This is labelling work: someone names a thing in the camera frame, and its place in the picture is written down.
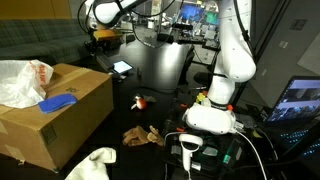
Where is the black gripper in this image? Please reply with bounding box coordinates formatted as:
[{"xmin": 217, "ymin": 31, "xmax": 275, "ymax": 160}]
[{"xmin": 84, "ymin": 39, "xmax": 113, "ymax": 59}]

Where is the orange plush toy with tag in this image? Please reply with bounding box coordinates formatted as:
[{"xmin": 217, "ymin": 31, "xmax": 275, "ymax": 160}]
[{"xmin": 130, "ymin": 94, "xmax": 158, "ymax": 111}]

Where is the blue cloth pad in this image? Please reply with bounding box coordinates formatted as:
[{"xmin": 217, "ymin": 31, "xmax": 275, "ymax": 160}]
[{"xmin": 37, "ymin": 93, "xmax": 78, "ymax": 115}]

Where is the brown plush animal toy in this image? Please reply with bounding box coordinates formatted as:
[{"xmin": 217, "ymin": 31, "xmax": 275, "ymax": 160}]
[{"xmin": 122, "ymin": 125, "xmax": 165, "ymax": 148}]

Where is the white plastic bag red print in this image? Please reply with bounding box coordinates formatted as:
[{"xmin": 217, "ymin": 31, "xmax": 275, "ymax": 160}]
[{"xmin": 0, "ymin": 59, "xmax": 54, "ymax": 110}]

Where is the large cardboard box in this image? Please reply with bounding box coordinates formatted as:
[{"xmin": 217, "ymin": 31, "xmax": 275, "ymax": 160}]
[{"xmin": 0, "ymin": 63, "xmax": 114, "ymax": 173}]

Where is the small yellow object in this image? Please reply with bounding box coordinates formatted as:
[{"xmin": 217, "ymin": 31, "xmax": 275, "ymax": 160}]
[{"xmin": 195, "ymin": 92, "xmax": 207, "ymax": 104}]

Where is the white knitted towel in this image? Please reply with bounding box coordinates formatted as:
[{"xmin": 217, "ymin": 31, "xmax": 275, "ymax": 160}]
[{"xmin": 64, "ymin": 147, "xmax": 118, "ymax": 180}]

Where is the small tablet lit screen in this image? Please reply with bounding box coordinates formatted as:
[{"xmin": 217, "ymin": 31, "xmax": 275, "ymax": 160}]
[{"xmin": 111, "ymin": 59, "xmax": 134, "ymax": 75}]

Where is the grey sofa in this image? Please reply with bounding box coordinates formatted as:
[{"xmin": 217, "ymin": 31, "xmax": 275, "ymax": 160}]
[{"xmin": 0, "ymin": 18, "xmax": 94, "ymax": 64}]

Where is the blue lit background monitor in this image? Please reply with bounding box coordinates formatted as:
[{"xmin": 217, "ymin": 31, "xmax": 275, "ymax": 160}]
[{"xmin": 181, "ymin": 3, "xmax": 205, "ymax": 21}]

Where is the white VR headset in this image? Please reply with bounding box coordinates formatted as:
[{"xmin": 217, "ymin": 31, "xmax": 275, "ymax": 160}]
[{"xmin": 182, "ymin": 102, "xmax": 238, "ymax": 136}]

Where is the white barcode scanner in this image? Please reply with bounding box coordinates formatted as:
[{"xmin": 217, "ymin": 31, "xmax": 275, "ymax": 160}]
[{"xmin": 178, "ymin": 133, "xmax": 204, "ymax": 173}]

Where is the black equipment tray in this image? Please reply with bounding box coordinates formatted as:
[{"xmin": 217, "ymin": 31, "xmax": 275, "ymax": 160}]
[{"xmin": 163, "ymin": 131, "xmax": 248, "ymax": 174}]

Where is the open laptop lit screen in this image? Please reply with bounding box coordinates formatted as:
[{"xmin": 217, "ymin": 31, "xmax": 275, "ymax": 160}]
[{"xmin": 264, "ymin": 75, "xmax": 320, "ymax": 161}]

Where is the yellow wrist camera mount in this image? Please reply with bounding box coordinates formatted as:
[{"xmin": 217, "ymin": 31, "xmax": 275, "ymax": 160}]
[{"xmin": 93, "ymin": 29, "xmax": 123, "ymax": 42}]

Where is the white cable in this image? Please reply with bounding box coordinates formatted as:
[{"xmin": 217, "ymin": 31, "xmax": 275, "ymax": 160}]
[{"xmin": 229, "ymin": 128, "xmax": 269, "ymax": 180}]

